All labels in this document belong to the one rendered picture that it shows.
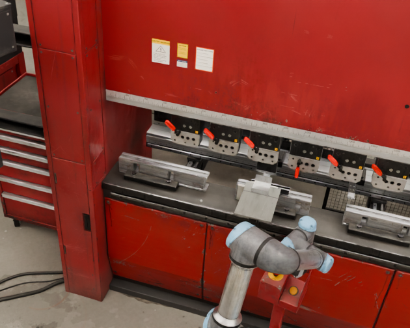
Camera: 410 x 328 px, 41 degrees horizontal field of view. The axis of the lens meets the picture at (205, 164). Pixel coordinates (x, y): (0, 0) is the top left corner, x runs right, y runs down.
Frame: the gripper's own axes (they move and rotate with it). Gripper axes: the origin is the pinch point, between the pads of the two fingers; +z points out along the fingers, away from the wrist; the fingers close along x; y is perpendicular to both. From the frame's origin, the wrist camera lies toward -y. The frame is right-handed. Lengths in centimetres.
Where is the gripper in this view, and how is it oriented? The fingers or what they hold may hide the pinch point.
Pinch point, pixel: (295, 276)
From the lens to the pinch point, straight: 260.1
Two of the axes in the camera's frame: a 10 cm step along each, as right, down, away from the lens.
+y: 4.5, -5.8, 6.8
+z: -0.2, 7.6, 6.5
